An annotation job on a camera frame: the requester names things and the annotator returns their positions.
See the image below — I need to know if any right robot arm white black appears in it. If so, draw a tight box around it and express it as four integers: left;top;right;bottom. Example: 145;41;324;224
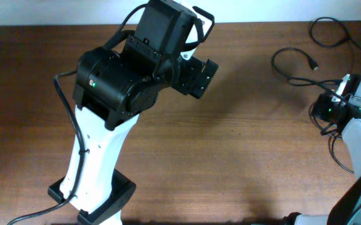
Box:
282;74;361;224

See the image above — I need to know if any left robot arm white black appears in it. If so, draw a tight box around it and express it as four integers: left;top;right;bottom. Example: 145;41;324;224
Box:
48;1;218;224

